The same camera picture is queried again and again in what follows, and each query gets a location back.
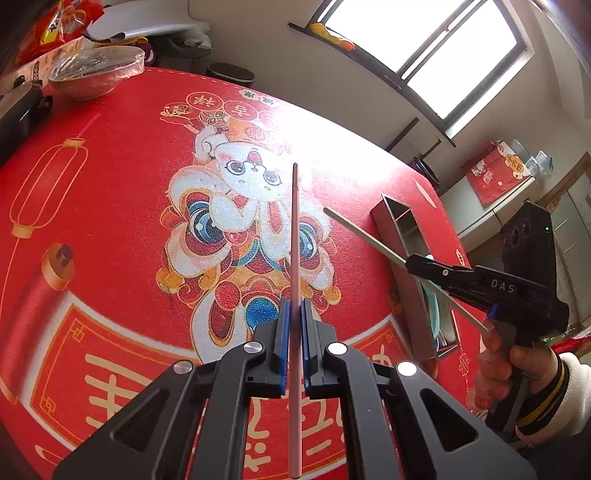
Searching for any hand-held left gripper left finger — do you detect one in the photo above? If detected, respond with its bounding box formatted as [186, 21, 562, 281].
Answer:
[52, 298, 291, 480]

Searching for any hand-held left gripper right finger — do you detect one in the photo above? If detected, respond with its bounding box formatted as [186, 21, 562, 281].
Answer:
[300, 298, 539, 480]

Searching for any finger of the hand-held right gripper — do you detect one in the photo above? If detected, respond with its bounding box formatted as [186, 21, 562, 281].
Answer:
[405, 254, 482, 297]

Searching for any metal utensil holder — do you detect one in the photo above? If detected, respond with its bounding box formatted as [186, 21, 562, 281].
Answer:
[370, 194, 462, 365]

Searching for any teal spoon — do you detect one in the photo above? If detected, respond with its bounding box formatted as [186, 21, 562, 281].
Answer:
[418, 254, 441, 342]

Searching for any green chopstick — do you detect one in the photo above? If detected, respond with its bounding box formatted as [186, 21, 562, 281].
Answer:
[323, 206, 494, 334]

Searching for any pink chopstick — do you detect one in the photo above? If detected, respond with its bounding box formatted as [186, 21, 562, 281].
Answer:
[287, 161, 305, 478]

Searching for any person's right hand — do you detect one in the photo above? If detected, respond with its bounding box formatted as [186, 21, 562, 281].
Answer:
[465, 332, 561, 415]

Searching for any white cabinet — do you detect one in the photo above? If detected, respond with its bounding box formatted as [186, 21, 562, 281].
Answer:
[441, 178, 555, 250]

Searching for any red printed cloth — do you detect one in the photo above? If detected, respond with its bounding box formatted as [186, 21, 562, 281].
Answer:
[465, 141, 532, 206]

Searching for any clear plastic container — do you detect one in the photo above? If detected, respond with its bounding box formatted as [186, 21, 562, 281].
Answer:
[510, 140, 554, 178]

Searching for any black folding chair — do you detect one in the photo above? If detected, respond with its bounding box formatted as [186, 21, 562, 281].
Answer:
[385, 117, 455, 195]

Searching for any red printed table mat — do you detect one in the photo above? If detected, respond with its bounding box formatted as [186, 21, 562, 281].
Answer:
[0, 67, 502, 480]

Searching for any window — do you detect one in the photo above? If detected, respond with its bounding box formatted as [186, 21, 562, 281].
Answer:
[288, 0, 527, 139]

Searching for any orange yellow ornament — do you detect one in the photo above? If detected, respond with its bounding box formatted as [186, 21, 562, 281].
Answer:
[309, 21, 356, 51]

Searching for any bowl with plastic wrap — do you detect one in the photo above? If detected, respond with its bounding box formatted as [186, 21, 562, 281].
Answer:
[47, 46, 146, 101]

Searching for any white curved board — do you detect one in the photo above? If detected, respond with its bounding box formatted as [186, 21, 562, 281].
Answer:
[85, 16, 206, 44]

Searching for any black appliance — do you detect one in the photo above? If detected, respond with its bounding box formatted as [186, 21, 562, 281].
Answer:
[0, 78, 54, 162]

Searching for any printed cardboard box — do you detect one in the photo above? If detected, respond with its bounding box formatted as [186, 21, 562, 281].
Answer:
[14, 37, 93, 84]

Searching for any red snack bag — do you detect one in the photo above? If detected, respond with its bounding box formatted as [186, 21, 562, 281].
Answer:
[16, 0, 105, 65]

